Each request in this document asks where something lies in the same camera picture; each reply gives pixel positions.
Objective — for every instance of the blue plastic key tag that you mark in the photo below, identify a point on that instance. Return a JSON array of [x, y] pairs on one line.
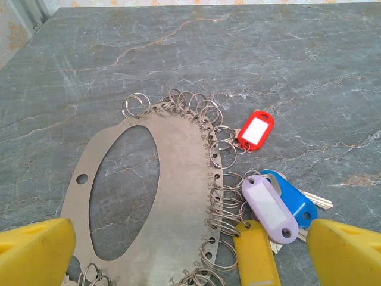
[[297, 202]]

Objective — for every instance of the red plastic key tag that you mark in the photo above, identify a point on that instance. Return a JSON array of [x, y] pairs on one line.
[[263, 119]]

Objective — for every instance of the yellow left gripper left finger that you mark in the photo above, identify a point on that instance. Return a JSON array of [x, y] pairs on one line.
[[35, 253]]

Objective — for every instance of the key bunch with tags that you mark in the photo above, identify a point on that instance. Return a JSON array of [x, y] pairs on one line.
[[178, 178]]

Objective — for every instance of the purple plastic key tag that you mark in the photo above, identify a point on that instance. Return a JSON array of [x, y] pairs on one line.
[[268, 208]]

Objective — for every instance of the yellow plastic key tag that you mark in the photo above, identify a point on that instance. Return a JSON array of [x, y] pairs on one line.
[[256, 259]]

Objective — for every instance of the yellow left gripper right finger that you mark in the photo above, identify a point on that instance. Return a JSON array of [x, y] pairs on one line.
[[348, 256]]

